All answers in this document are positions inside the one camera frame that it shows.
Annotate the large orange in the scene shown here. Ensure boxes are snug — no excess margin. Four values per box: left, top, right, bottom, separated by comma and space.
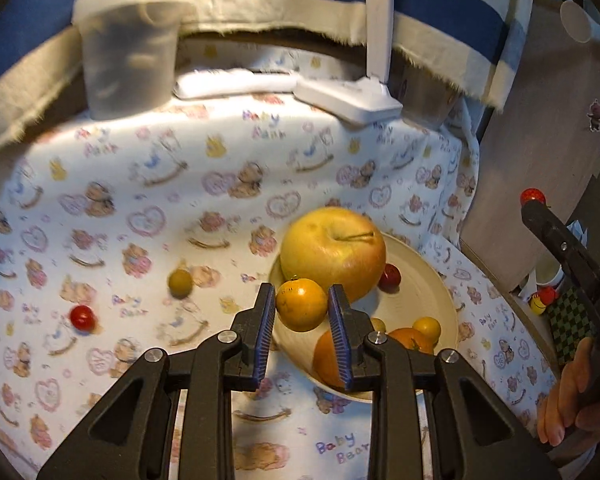
313, 329, 352, 388

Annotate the grey wooden board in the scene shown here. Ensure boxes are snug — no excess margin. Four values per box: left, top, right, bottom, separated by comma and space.
460, 0, 600, 293

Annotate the green checkered item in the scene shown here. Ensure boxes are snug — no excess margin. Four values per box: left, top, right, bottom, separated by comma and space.
545, 285, 598, 366

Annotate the yellow apple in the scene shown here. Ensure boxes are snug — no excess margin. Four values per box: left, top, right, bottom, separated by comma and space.
280, 207, 387, 305

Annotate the blue orange striped cloth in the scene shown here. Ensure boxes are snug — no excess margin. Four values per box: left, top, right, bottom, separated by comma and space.
0, 0, 533, 171

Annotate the cream bowl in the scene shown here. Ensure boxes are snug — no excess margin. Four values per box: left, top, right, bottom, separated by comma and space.
269, 232, 460, 402

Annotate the small olive green fruit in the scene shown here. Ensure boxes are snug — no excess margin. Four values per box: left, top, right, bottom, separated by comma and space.
167, 269, 193, 299

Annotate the white lamp stand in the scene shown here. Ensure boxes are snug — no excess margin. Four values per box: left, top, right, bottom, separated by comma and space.
294, 0, 403, 125

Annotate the yellow orange tomato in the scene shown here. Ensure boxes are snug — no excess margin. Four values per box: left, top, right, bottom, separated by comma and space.
275, 278, 329, 332

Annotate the red yellow toy figure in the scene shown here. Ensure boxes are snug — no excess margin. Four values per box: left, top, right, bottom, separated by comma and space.
530, 287, 556, 316

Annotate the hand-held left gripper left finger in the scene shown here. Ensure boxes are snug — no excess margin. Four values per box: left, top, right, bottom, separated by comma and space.
37, 282, 277, 480

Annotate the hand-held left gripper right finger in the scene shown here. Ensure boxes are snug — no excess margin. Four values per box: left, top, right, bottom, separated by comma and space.
328, 284, 563, 480

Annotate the white flat device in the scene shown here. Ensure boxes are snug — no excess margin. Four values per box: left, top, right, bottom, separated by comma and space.
172, 69, 301, 100

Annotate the white cup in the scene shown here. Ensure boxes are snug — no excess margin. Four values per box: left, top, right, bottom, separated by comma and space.
560, 0, 595, 43

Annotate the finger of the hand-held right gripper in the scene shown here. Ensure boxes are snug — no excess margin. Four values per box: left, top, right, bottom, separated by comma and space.
521, 201, 600, 302

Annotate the translucent plastic container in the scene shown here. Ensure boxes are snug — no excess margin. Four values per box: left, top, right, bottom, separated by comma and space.
73, 0, 201, 121

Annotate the person's right hand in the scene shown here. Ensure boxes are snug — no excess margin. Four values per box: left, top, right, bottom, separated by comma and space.
536, 337, 600, 448

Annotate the yellow cherry tomato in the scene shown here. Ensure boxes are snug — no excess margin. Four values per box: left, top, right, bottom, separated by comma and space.
412, 316, 442, 348

